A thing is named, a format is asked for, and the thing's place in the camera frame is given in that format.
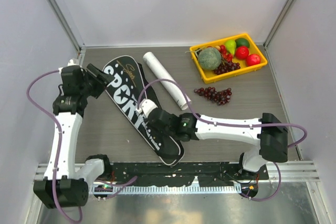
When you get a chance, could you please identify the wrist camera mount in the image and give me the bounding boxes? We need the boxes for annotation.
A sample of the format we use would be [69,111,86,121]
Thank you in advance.
[67,58,79,67]
[136,99,158,118]

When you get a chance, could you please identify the dark red grape bunch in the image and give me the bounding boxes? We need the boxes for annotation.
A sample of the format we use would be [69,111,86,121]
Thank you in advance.
[193,87,232,106]

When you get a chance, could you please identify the red pomegranate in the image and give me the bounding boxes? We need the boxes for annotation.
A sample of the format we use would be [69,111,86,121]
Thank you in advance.
[246,54,261,67]

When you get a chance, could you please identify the white slotted cable duct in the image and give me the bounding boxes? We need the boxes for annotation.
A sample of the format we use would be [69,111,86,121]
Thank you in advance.
[89,183,242,196]

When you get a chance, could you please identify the grape bunch in tray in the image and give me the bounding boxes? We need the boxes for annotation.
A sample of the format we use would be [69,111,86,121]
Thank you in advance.
[213,61,240,75]

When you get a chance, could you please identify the black racket bag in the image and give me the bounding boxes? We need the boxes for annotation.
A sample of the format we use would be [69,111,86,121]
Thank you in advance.
[103,55,184,166]

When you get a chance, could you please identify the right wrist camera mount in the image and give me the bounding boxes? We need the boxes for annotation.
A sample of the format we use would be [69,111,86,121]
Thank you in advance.
[136,99,158,118]

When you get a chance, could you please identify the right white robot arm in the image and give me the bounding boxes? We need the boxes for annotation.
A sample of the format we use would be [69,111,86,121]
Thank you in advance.
[143,108,288,179]

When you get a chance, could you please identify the red apple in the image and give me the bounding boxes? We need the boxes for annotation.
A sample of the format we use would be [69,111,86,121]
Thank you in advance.
[235,46,249,60]

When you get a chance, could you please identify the white shuttlecock tube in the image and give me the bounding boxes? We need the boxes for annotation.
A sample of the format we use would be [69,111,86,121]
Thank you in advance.
[143,52,188,111]

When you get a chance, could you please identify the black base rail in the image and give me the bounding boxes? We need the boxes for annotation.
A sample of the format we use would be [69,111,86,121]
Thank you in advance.
[111,162,269,187]

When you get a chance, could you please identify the aluminium frame bars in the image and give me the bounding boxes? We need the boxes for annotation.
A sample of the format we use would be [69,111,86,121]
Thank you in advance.
[31,0,87,54]

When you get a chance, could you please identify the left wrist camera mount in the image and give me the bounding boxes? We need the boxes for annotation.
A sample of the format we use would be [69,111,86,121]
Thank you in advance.
[67,58,79,67]

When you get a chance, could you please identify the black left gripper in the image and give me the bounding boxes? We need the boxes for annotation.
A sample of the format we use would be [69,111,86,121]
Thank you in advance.
[79,64,114,98]

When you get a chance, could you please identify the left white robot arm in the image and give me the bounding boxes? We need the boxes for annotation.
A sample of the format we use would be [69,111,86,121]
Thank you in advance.
[33,64,112,209]

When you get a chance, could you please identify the green netted melon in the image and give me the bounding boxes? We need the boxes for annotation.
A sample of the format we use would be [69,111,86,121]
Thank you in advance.
[197,47,222,70]

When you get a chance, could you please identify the green pear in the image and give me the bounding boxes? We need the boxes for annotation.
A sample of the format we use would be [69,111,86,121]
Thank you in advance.
[224,39,236,55]

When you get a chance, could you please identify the red cherries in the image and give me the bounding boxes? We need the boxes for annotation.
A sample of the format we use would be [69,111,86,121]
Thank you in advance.
[215,45,233,62]

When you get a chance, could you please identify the green lime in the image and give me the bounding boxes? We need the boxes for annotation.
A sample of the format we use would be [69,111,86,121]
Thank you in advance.
[235,37,250,48]

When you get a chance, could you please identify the yellow plastic tray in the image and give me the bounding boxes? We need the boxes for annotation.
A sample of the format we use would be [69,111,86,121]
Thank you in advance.
[189,33,268,84]

